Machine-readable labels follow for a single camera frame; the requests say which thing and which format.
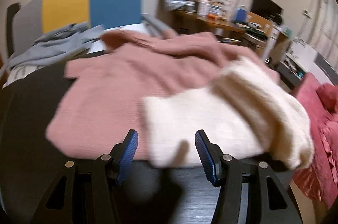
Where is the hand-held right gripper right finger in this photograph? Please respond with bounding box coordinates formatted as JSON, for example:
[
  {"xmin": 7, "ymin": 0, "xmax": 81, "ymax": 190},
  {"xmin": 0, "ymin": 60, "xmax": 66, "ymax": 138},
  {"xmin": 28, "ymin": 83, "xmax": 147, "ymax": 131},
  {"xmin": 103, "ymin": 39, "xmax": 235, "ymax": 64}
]
[{"xmin": 195, "ymin": 129, "xmax": 304, "ymax": 224}]

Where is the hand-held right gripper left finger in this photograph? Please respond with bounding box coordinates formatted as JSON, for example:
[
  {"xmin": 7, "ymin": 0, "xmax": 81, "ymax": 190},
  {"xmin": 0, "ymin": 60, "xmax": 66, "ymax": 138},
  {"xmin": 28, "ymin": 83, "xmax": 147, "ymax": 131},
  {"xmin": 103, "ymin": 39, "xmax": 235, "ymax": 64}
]
[{"xmin": 30, "ymin": 129, "xmax": 139, "ymax": 224}]

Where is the white knit sweater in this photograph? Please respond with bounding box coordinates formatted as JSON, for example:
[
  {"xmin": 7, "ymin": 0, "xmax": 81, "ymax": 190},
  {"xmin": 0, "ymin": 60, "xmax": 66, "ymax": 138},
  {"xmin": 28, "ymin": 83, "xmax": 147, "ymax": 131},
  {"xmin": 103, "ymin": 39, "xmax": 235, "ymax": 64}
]
[{"xmin": 143, "ymin": 56, "xmax": 315, "ymax": 170}]

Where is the pink knit sweater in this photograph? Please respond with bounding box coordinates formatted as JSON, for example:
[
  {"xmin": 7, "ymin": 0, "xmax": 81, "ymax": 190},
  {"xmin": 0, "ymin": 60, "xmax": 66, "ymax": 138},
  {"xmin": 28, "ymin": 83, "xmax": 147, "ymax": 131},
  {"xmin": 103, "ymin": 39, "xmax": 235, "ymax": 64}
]
[{"xmin": 45, "ymin": 30, "xmax": 282, "ymax": 161}]

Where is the pink ruffled blanket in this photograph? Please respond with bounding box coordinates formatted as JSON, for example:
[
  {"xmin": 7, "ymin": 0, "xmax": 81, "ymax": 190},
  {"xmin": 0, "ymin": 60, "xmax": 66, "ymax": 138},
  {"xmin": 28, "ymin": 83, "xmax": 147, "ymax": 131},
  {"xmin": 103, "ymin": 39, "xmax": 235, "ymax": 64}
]
[{"xmin": 293, "ymin": 72, "xmax": 338, "ymax": 210}]

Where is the white printed cushion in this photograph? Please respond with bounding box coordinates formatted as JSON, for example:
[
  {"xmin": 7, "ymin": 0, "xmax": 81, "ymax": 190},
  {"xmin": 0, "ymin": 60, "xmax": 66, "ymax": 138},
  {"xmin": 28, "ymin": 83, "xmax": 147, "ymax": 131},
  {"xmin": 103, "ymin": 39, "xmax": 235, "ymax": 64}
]
[{"xmin": 3, "ymin": 24, "xmax": 148, "ymax": 88}]

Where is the wooden desk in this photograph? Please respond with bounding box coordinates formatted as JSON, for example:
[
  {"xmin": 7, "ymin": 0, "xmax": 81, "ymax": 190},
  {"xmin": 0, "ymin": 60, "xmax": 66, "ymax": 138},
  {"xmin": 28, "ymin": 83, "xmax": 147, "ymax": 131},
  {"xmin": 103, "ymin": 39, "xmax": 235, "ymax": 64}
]
[{"xmin": 172, "ymin": 8, "xmax": 291, "ymax": 60}]

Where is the grey-blue garment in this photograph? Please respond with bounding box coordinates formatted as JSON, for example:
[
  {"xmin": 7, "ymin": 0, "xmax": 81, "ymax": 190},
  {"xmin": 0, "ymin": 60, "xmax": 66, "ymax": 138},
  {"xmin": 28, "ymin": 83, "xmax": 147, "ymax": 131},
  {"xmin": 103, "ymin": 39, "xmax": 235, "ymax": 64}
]
[{"xmin": 5, "ymin": 23, "xmax": 106, "ymax": 68}]

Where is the white storage box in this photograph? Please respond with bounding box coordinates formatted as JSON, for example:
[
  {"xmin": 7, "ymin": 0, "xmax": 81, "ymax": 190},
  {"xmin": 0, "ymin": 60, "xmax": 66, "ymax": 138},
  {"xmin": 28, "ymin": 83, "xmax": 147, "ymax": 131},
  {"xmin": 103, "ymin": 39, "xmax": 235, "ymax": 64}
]
[{"xmin": 288, "ymin": 37, "xmax": 338, "ymax": 84}]

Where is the blue container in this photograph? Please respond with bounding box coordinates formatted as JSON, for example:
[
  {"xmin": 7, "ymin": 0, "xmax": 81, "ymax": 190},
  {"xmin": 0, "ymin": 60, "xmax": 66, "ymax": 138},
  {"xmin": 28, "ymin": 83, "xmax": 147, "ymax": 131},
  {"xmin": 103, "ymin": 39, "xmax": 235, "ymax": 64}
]
[{"xmin": 234, "ymin": 6, "xmax": 247, "ymax": 23}]

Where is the grey yellow blue chair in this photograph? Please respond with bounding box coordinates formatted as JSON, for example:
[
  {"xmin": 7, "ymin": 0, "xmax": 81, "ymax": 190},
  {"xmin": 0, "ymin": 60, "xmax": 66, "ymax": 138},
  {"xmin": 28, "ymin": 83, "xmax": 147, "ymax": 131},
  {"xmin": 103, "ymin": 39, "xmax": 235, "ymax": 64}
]
[{"xmin": 7, "ymin": 0, "xmax": 175, "ymax": 60}]

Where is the black monitor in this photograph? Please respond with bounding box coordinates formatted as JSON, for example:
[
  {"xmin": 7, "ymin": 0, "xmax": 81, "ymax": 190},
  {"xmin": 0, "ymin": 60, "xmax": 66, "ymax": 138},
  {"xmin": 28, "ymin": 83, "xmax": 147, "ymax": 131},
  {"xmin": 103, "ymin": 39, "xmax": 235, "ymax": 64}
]
[{"xmin": 251, "ymin": 0, "xmax": 283, "ymax": 19}]

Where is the black foam roll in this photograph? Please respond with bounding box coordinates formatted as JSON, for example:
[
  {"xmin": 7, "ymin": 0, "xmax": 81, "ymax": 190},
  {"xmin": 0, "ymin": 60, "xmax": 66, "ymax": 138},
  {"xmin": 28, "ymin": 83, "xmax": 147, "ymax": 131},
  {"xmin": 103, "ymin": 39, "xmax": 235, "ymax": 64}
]
[{"xmin": 7, "ymin": 3, "xmax": 22, "ymax": 55}]

